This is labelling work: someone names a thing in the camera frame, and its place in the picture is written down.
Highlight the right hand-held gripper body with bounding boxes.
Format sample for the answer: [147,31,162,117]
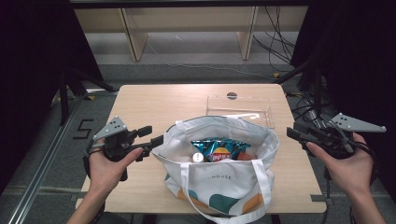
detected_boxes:
[306,112,388,161]

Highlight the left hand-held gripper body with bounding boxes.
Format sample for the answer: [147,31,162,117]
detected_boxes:
[92,116,140,182]

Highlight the orange drink bottle white cap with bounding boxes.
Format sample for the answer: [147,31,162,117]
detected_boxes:
[191,151,205,164]

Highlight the blue chip bag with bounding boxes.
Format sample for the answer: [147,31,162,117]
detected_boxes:
[190,137,252,163]

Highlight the clear plastic tray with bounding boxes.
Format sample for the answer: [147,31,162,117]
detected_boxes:
[205,94,276,129]

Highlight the white patterned tote bag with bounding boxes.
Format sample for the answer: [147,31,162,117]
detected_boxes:
[151,113,280,224]

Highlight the person's left hand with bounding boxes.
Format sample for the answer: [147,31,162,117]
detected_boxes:
[88,147,144,194]

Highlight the person's right hand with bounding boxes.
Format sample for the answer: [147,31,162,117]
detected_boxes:
[305,133,375,196]

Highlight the black tripod stand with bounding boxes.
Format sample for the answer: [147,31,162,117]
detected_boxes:
[275,59,325,120]
[57,66,119,125]

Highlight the grey floor tape strip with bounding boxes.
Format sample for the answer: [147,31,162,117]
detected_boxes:
[70,190,93,201]

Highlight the light wooden bench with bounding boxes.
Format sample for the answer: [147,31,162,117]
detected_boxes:
[74,6,309,63]

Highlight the dark curtain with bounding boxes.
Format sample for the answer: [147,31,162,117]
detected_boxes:
[0,0,105,194]
[290,0,396,203]

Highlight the right hand-held gripper black cable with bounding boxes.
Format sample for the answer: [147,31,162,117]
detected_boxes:
[349,136,378,188]

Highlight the hand-held gripper black cable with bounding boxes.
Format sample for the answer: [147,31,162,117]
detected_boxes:
[349,136,378,188]
[82,139,106,181]

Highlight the left hand-held gripper black cable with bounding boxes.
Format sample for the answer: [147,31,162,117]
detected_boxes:
[82,139,106,181]

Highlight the metal floor rail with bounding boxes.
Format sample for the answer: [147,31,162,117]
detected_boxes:
[7,92,92,224]

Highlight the black floor cables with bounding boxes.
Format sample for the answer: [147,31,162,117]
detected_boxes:
[252,6,297,73]

